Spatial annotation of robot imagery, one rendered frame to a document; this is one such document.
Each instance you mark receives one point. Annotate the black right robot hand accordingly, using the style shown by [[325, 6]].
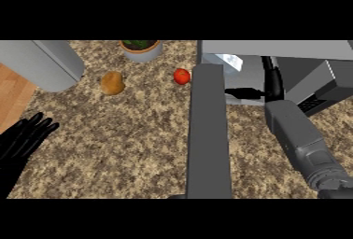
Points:
[[275, 81]]

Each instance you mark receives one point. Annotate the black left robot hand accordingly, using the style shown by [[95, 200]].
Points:
[[18, 143]]

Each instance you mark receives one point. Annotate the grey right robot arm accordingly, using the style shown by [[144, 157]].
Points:
[[303, 146]]

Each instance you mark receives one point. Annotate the grey microwave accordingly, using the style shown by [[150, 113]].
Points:
[[286, 51]]

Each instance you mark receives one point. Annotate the red tomato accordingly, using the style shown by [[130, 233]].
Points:
[[182, 76]]

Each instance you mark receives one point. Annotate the brown potato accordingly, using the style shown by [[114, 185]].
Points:
[[113, 83]]

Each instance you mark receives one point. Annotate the grey plant pot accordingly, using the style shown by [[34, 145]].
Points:
[[142, 54]]

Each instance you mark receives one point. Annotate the green plant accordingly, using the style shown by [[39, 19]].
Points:
[[138, 43]]

